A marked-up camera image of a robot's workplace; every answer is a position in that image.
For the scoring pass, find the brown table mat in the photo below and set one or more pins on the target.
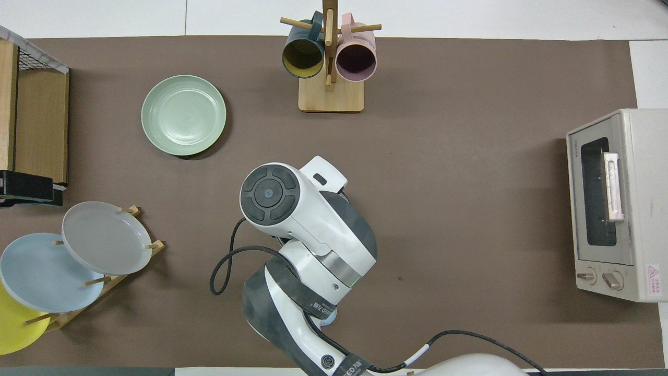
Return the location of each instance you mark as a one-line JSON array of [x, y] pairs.
[[469, 209]]

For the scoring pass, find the cream toaster oven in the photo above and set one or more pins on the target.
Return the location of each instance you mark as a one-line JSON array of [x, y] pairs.
[[642, 209]]

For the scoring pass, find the dark teal mug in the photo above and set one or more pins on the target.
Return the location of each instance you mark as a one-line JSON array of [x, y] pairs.
[[302, 55]]

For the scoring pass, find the yellow plate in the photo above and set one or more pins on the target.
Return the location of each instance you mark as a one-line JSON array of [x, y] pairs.
[[13, 329]]

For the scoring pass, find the light blue plate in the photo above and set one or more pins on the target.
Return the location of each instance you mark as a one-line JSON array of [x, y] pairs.
[[42, 274]]

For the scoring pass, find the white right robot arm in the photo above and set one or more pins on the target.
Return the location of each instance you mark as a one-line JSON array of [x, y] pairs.
[[318, 230]]

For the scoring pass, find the light green plate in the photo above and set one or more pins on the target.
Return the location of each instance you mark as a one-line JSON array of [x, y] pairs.
[[183, 115]]

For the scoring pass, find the wooden mug tree stand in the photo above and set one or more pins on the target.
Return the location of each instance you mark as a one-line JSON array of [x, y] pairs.
[[331, 98]]

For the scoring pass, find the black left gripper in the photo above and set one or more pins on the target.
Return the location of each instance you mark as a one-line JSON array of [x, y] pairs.
[[26, 188]]

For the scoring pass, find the wooden dish rack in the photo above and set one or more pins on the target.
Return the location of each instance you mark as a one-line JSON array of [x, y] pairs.
[[156, 244]]

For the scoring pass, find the grey plate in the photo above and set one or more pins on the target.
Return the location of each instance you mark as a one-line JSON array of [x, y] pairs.
[[104, 237]]

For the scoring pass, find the pink mug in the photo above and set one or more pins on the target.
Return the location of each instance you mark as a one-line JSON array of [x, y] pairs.
[[356, 61]]

